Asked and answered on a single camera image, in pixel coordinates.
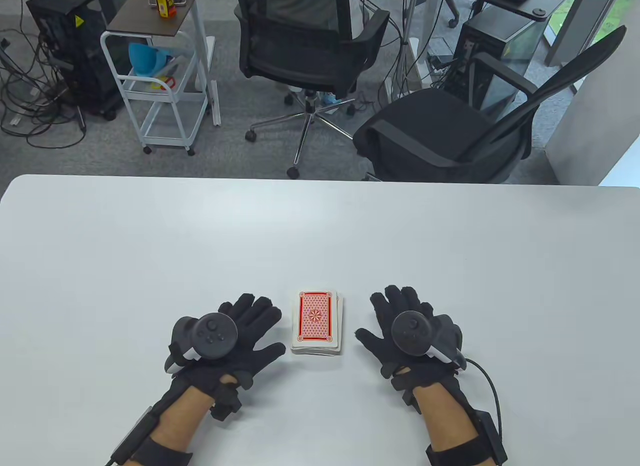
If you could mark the person's left hand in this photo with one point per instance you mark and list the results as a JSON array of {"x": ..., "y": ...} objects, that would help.
[{"x": 255, "y": 331}]

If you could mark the person's right hand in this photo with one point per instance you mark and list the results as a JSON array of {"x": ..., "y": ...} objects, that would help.
[{"x": 382, "y": 346}]

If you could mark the stack of red-backed playing cards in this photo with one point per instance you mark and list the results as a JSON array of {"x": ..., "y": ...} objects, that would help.
[{"x": 316, "y": 318}]

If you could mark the person's left forearm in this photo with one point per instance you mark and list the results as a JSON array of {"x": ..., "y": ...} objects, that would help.
[{"x": 185, "y": 416}]

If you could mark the person's right forearm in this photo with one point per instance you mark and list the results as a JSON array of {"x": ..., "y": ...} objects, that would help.
[{"x": 445, "y": 416}]

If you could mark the grey left hand controller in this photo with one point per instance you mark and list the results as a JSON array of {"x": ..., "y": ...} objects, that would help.
[{"x": 212, "y": 333}]

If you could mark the black padded office chair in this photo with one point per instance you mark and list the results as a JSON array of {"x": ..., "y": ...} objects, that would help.
[{"x": 430, "y": 120}]

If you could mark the black mesh back office chair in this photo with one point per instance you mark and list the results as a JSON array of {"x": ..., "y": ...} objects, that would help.
[{"x": 295, "y": 60}]

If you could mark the small black power adapter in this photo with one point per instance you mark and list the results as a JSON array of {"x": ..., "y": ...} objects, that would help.
[{"x": 440, "y": 61}]

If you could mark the blue plastic bowl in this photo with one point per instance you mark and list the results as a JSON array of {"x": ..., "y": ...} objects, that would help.
[{"x": 145, "y": 58}]

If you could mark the black computer tower yellow sticker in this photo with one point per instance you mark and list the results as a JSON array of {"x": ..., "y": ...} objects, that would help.
[{"x": 75, "y": 60}]

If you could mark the black chair base with casters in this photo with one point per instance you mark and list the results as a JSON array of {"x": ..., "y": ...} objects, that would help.
[{"x": 452, "y": 21}]

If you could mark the black glass side computer tower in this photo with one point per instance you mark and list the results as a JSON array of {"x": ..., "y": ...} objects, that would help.
[{"x": 520, "y": 38}]

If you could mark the brown top white side table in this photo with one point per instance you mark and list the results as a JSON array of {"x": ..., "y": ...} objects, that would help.
[{"x": 145, "y": 10}]

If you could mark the yellow and red packet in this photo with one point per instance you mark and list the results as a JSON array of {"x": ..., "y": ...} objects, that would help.
[{"x": 162, "y": 3}]

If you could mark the small black round object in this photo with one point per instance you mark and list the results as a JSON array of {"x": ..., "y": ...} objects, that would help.
[{"x": 539, "y": 12}]

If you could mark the dark office desk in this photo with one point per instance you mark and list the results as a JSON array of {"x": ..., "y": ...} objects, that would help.
[{"x": 550, "y": 0}]

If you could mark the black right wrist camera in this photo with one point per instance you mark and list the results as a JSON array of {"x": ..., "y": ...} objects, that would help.
[{"x": 412, "y": 398}]

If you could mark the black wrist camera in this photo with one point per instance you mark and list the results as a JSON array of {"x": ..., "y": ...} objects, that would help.
[
  {"x": 412, "y": 398},
  {"x": 225, "y": 396}
]

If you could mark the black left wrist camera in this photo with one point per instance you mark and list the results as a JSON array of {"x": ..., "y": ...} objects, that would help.
[{"x": 225, "y": 396}]

